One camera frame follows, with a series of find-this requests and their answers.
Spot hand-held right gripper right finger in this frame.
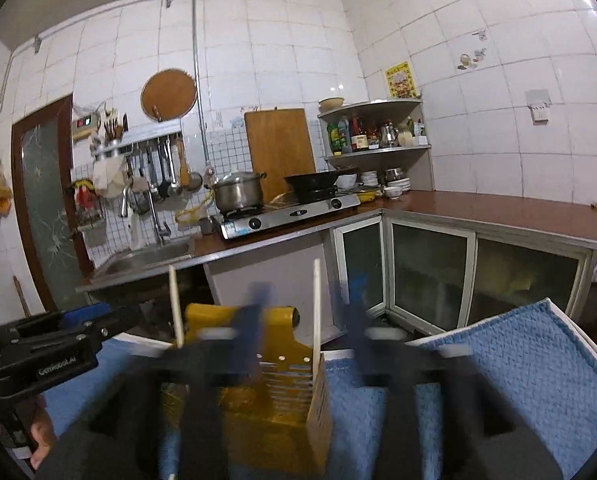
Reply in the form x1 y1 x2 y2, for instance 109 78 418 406
339 275 564 480

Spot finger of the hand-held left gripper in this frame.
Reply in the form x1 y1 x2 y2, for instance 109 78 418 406
81 306 145 343
61 304 110 325

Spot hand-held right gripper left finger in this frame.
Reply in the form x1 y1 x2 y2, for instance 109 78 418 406
38 282 274 480

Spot wooden chopstick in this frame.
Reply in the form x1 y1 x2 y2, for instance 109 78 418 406
313 259 323 361
168 265 184 348

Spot yellow plastic utensil holder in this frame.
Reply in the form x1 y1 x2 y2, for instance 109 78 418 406
158 302 335 480

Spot person's left hand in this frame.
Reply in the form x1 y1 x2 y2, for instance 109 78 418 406
28 395 59 467

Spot wooden stick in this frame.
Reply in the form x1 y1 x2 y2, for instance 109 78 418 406
13 276 30 318

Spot narrow glass cabinet door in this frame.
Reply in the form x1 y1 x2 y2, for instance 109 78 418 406
335 215 385 317

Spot steel sink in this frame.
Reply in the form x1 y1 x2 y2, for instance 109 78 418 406
91 237 195 281

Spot steel faucet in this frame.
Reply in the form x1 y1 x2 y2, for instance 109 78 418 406
123 185 172 246

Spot brown door with frosted glass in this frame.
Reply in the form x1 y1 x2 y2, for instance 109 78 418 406
11 94 96 311

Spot steel gas stove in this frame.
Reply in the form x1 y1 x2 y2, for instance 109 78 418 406
219 192 362 240

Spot white cloth bag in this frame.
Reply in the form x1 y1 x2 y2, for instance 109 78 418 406
92 156 129 198

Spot steel pot with lid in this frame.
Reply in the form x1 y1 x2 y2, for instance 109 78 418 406
207 171 268 212

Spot black wok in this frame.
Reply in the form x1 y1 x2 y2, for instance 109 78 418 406
284 167 359 198

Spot steel bowls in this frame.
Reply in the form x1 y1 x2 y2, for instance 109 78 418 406
385 167 410 192

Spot hanging steel ladles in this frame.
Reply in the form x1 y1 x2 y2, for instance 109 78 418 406
137 136 204 198

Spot blue towel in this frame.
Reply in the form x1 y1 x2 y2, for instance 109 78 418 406
43 299 597 480

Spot wide glass cabinet door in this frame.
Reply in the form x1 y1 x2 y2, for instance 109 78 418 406
471 235 592 326

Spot steel utensil rack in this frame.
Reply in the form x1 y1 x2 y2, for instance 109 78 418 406
91 130 183 157

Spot grey corner shelf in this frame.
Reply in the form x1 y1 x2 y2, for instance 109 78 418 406
317 98 434 193

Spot wooden cutting board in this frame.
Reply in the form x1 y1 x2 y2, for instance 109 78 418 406
244 108 318 201

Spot red label bottle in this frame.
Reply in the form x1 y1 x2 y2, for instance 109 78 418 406
350 117 369 152

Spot wire basket with red items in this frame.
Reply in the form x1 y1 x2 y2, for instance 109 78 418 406
71 180 104 226

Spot yellow hose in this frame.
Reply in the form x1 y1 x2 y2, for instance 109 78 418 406
175 192 214 225

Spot beige wall device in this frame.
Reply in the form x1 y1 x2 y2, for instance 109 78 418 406
72 114 100 138

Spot yellow wall poster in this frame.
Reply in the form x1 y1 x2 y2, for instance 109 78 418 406
385 61 418 99

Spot grey wall pipe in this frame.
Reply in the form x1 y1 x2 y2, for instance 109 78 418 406
191 0 209 166

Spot white wall socket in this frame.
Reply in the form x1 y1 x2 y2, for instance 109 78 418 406
525 89 551 122

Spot wall stickers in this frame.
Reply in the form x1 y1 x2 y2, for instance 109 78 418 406
457 49 487 71

